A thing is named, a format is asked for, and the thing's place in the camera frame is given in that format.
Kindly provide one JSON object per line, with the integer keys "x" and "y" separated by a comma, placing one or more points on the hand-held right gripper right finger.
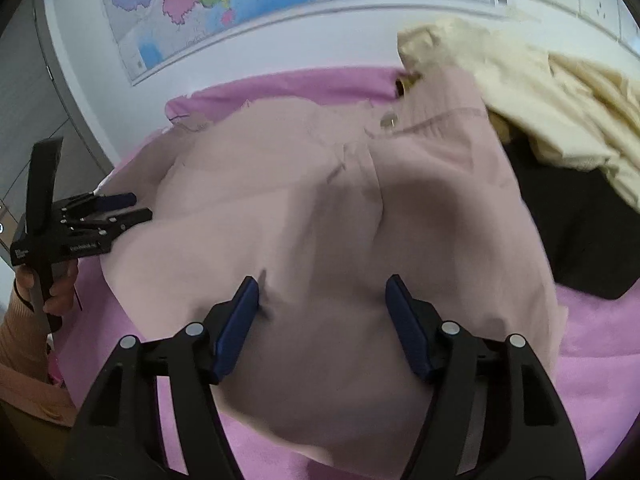
{"x": 407, "y": 325}

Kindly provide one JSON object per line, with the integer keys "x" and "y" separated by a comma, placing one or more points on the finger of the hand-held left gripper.
{"x": 112, "y": 200}
{"x": 130, "y": 217}

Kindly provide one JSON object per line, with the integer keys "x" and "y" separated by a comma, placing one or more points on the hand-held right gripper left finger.
{"x": 240, "y": 325}

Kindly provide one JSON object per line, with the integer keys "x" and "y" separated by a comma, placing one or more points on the light pink zip jacket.
{"x": 325, "y": 235}

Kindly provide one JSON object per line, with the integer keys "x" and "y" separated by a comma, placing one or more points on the person's left forearm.
{"x": 20, "y": 345}

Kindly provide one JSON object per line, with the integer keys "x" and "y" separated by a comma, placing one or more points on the person's left hand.
{"x": 65, "y": 292}

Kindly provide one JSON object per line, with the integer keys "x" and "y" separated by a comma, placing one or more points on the grey cabinet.
{"x": 30, "y": 110}

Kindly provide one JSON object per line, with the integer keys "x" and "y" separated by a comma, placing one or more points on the pink-purple blanket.
{"x": 590, "y": 340}

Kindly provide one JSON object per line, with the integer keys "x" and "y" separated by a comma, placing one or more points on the black cloth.
{"x": 585, "y": 230}

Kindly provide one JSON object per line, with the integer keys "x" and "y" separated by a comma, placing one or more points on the cream cloth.
{"x": 525, "y": 95}

